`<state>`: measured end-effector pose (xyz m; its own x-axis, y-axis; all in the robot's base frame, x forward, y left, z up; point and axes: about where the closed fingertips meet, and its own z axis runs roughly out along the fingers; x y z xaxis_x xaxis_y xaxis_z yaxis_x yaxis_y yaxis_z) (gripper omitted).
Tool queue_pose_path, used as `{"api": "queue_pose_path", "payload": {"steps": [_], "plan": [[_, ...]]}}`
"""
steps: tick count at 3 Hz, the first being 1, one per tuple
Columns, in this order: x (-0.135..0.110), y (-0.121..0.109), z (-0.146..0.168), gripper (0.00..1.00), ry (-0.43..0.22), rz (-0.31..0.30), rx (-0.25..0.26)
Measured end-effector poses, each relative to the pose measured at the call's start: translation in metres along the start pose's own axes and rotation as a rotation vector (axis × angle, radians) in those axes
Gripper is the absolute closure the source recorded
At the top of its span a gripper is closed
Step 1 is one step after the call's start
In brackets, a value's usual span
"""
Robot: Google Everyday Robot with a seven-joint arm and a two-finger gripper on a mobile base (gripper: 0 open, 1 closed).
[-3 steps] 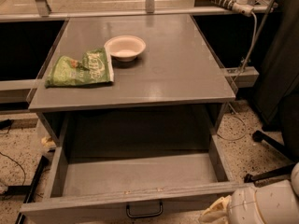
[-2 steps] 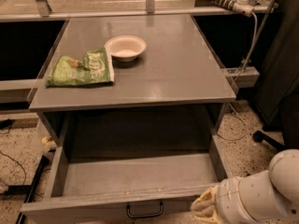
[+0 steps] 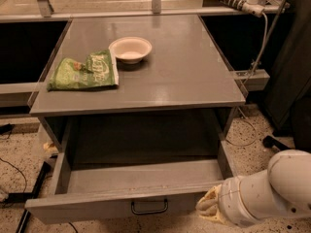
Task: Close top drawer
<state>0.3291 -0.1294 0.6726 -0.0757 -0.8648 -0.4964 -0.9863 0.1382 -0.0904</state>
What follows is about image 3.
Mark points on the yellow foam padded gripper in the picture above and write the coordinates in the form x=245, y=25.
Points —
x=230, y=200

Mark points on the grey top drawer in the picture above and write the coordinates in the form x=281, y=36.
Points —
x=99, y=175

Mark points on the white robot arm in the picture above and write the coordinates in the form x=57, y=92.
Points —
x=283, y=189

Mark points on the grey drawer cabinet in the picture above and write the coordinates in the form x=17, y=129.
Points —
x=179, y=86

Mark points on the black office chair base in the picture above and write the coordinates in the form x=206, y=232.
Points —
x=270, y=142

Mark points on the green chip bag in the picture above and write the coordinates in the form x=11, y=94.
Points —
x=98, y=70

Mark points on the white paper bowl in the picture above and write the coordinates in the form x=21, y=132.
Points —
x=130, y=50

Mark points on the white power strip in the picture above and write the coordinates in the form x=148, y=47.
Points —
x=252, y=7

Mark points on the black drawer handle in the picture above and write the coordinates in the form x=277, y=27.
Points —
x=149, y=207

